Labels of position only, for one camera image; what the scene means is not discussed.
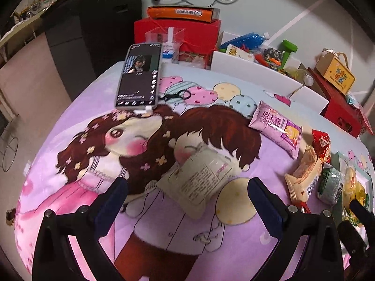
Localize white clear pastry packet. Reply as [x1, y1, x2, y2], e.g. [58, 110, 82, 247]
[156, 143, 236, 220]

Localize blue bottle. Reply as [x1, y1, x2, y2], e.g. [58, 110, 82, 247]
[220, 32, 270, 50]

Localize black scissors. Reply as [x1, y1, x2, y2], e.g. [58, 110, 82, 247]
[160, 89, 192, 103]

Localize black cabinet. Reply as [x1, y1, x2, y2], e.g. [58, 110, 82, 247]
[39, 0, 144, 79]

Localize pink patterned box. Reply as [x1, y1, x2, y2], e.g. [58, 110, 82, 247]
[356, 105, 375, 137]

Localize red white-striped snack packet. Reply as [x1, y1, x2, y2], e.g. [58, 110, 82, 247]
[293, 200, 311, 214]

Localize yellow snack packet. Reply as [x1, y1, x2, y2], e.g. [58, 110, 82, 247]
[343, 181, 371, 226]

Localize large red gift box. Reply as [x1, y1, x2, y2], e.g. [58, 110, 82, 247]
[307, 67, 367, 138]

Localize orange box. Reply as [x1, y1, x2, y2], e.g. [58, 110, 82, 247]
[146, 6, 221, 24]

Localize blue tissue pack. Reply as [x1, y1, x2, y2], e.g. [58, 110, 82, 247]
[346, 92, 362, 109]

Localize dark patterned toy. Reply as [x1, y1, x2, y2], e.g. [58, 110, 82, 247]
[262, 47, 285, 65]

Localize cream bread packet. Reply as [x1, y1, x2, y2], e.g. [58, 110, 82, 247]
[285, 145, 323, 204]

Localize red transparent snack packet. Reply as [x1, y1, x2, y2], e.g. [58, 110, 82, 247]
[311, 129, 332, 164]

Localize pale teal snack packet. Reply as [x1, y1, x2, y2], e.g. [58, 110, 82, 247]
[316, 164, 345, 205]

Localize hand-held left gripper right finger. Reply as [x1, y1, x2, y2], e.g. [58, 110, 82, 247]
[247, 177, 344, 281]

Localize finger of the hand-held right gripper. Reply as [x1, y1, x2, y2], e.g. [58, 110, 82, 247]
[349, 199, 375, 226]
[337, 221, 368, 251]

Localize white cardboard box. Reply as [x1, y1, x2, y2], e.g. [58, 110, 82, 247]
[209, 31, 330, 115]

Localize clear plastic container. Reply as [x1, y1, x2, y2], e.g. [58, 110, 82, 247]
[145, 26, 186, 63]

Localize black smartphone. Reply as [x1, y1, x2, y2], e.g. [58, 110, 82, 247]
[114, 43, 163, 111]

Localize printed cartoon blanket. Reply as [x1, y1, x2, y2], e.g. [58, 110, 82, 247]
[13, 60, 375, 281]

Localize yellow gift box with handle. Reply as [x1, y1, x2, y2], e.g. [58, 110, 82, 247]
[315, 48, 356, 96]

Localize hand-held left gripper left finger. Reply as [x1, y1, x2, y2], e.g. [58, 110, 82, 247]
[32, 176, 129, 281]

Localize green dumbbell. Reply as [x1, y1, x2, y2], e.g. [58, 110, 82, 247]
[280, 39, 298, 68]

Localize blue white small box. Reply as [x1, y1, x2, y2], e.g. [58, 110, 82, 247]
[162, 42, 180, 63]

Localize clear plastic bottle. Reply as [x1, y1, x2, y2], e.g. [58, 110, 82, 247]
[289, 67, 315, 87]

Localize pink purple snack packet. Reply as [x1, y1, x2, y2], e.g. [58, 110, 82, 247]
[248, 100, 303, 160]

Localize small yellow card box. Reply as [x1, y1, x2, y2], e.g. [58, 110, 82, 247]
[225, 44, 255, 62]

